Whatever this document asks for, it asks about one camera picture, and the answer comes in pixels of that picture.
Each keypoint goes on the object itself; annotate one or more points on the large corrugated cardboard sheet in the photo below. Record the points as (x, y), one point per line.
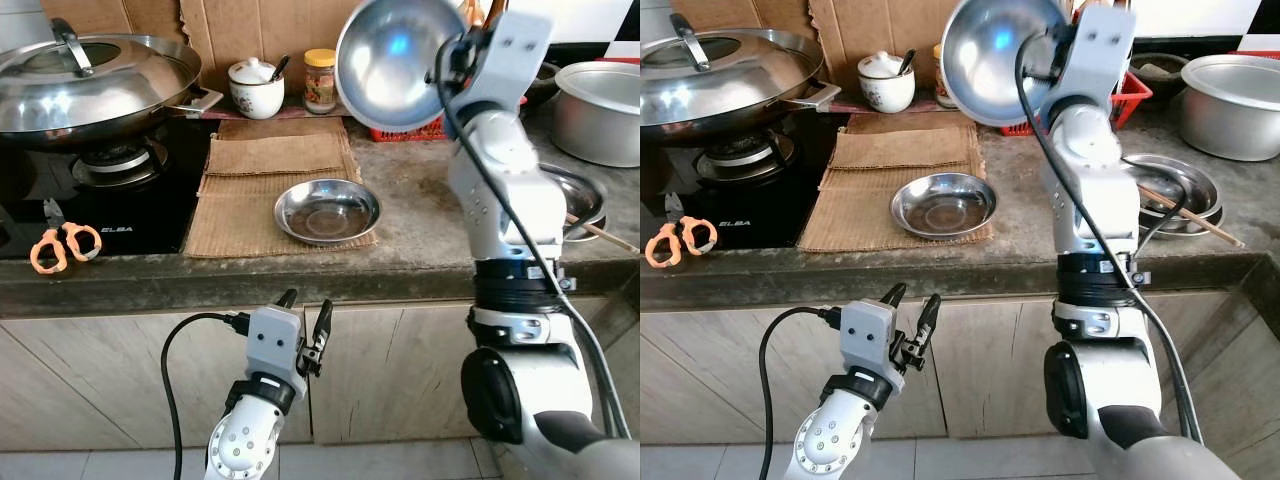
(230, 225)
(845, 220)

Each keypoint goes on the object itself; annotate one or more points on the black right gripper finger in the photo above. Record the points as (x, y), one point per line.
(475, 35)
(1070, 28)

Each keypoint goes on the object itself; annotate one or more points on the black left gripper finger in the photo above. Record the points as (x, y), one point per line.
(893, 294)
(323, 322)
(928, 318)
(287, 299)

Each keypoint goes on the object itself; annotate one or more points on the wooden chopstick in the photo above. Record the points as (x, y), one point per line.
(615, 240)
(1220, 236)

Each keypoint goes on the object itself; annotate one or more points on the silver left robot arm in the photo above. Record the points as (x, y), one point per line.
(240, 450)
(830, 450)

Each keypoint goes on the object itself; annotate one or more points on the shallow steel dish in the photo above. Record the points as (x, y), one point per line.
(1203, 190)
(1205, 226)
(590, 232)
(585, 195)

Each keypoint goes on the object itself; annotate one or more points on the steel bowl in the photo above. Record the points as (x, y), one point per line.
(1000, 65)
(395, 70)

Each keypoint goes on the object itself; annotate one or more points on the large brown cardboard panel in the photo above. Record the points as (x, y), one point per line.
(750, 12)
(260, 30)
(880, 30)
(130, 15)

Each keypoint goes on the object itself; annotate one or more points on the black pan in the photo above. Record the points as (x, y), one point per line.
(1160, 75)
(545, 85)

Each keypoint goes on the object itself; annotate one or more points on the aluminium cooking pot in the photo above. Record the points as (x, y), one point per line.
(600, 120)
(1235, 115)

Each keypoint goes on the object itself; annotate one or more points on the small corrugated cardboard sheet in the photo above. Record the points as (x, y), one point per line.
(900, 145)
(280, 150)

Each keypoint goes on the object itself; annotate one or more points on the steel wok lid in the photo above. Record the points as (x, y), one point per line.
(750, 70)
(120, 75)

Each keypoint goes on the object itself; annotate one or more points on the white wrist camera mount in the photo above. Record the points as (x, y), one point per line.
(868, 338)
(272, 345)
(1100, 50)
(510, 55)

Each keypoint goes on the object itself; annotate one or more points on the red plastic bottle basket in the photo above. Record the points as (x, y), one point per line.
(400, 134)
(1130, 100)

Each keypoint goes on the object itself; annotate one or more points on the glass jar with yellow lid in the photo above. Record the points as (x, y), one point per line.
(320, 85)
(937, 85)

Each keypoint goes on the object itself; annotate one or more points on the steel wok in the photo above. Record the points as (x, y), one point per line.
(90, 130)
(720, 125)

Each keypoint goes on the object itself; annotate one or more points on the white ceramic condiment pot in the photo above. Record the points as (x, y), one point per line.
(255, 95)
(885, 90)

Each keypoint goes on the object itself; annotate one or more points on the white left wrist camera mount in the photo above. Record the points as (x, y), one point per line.
(272, 345)
(868, 338)

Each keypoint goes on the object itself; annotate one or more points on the black glass gas stove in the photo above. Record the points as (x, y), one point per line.
(140, 220)
(760, 215)

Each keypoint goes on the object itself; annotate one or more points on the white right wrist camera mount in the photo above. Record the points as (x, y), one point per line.
(510, 55)
(1100, 50)

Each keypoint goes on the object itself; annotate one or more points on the steel plate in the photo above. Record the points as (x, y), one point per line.
(945, 205)
(328, 212)

